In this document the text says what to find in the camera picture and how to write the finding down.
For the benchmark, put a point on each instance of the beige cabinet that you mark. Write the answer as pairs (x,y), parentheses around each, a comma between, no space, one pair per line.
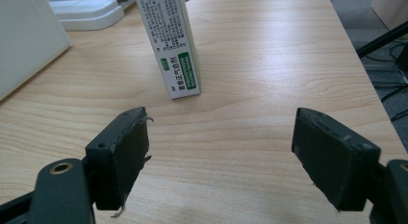
(391,7)

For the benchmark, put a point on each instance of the black metal stand leg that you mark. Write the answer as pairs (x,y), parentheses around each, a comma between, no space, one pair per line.
(381,39)

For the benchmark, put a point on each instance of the white plastic base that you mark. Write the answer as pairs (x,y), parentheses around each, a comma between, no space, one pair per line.
(86,12)

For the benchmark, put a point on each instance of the white storage box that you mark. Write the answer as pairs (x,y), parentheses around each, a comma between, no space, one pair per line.
(25,41)

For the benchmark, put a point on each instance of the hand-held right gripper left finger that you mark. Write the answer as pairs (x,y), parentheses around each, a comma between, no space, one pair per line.
(118,160)

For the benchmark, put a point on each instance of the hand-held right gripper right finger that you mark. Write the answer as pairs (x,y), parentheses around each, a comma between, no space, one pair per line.
(333,160)

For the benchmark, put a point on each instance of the white medicine box green label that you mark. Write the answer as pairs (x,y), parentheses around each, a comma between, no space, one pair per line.
(173,41)

